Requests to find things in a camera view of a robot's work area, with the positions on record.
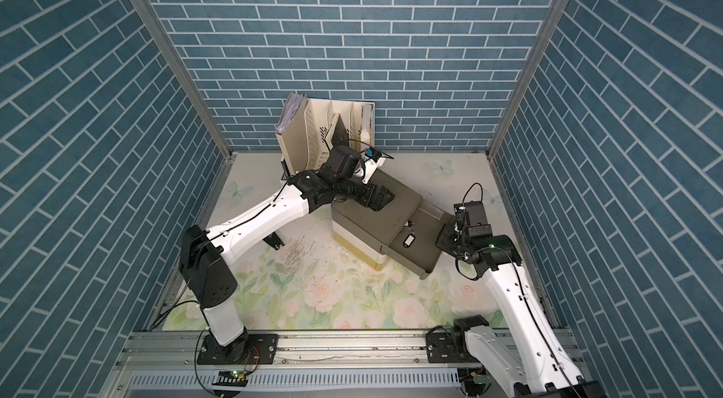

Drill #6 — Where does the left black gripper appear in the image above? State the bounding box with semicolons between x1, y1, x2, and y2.
332;170;397;211

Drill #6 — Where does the olive drawer cabinet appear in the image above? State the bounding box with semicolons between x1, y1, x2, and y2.
331;171;429;279

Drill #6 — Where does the olive top drawer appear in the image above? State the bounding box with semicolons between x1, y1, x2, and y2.
382;200;454;279

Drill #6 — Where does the black key fob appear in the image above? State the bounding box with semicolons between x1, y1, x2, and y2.
403;233;415;249

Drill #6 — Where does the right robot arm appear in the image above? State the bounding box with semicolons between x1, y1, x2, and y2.
436;200;606;397

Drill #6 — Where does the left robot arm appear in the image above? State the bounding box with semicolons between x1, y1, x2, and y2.
179;146;394;349

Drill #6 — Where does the black framed tablet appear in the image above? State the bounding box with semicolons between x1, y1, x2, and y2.
322;113;350;149

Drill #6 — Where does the white file organizer rack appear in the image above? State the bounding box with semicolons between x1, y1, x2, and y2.
276;96;373;176

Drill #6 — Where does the floral table mat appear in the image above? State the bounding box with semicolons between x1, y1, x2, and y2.
163;151;560;331

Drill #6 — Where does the purple paper folder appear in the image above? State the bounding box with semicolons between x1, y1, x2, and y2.
276;91;308;136

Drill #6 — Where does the right green circuit board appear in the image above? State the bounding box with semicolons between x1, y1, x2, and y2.
458;367;493;397

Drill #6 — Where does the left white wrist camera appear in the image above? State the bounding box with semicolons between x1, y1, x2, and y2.
361;147;392;183

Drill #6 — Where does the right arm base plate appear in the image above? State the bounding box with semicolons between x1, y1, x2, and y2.
426;328;478;364

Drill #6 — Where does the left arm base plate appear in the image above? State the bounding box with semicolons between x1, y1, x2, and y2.
197;332;280;367

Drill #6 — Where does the aluminium mounting rail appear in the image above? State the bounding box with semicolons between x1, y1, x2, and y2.
98;327;600;398

